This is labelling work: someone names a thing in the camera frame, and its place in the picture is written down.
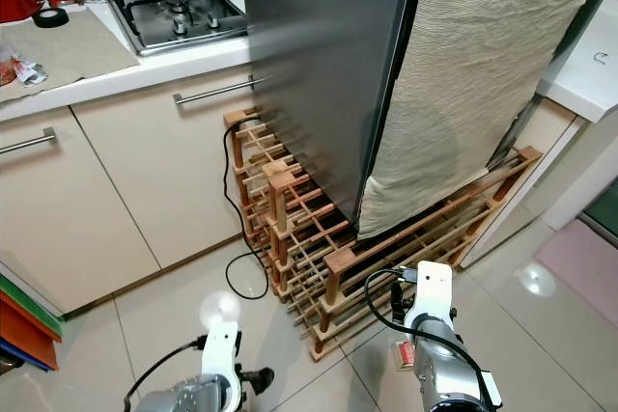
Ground small red white carton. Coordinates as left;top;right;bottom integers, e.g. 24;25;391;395
396;340;417;371

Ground wooden wine rack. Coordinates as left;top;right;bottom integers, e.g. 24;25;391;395
222;108;542;363

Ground orange cutting board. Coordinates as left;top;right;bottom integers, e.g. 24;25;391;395
0;287;63;370

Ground green cutting board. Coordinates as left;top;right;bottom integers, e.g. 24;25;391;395
0;275;65;336

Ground clear container red food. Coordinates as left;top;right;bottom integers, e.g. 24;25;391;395
0;55;20;86

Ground crumpled foil wrapper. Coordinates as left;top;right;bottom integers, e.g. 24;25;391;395
14;58;49;85

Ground black tape roll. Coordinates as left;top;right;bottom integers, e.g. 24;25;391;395
34;7;70;29

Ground beige counter mat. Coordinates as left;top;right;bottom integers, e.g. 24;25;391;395
0;9;142;102

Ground steel gas hob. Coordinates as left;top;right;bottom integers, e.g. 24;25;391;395
104;0;250;56

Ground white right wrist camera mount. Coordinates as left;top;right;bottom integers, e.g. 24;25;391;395
404;261;454;332

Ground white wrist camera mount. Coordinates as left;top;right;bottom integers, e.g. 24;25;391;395
201;322;243;398
404;261;454;332

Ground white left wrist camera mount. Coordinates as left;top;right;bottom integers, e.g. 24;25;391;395
201;322;243;398

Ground black power cable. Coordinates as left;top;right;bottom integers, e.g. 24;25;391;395
222;123;272;301

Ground steel bar cabinet handle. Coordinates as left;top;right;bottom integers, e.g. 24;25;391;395
174;76;262;106
0;127;57;155

